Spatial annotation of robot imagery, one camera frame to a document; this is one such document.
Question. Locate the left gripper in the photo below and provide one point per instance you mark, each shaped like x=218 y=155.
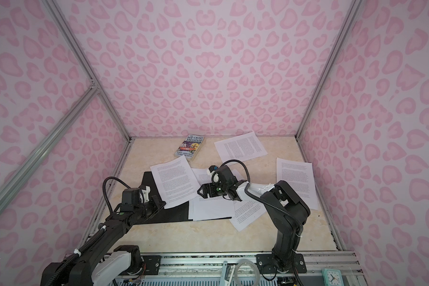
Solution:
x=154 y=200

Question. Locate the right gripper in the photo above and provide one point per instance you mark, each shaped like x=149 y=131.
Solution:
x=206 y=189

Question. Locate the black A4 clip folder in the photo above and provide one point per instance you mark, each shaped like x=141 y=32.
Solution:
x=176 y=214

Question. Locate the printed sheet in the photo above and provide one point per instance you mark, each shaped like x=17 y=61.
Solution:
x=245 y=213
x=299 y=175
x=243 y=147
x=176 y=182
x=208 y=209

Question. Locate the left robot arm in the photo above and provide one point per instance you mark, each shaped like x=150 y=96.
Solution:
x=87 y=265

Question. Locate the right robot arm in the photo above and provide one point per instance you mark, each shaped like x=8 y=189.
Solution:
x=286 y=209

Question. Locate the colourful paperback book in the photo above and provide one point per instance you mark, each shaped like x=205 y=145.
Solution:
x=189 y=148

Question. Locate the clear tube coil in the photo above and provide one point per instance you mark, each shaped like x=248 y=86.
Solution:
x=246 y=270

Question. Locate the teal alarm clock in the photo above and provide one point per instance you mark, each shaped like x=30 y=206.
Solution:
x=332 y=277

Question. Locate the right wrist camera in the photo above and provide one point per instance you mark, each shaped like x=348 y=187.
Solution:
x=211 y=170

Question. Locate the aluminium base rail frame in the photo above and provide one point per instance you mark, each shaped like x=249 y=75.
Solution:
x=216 y=269

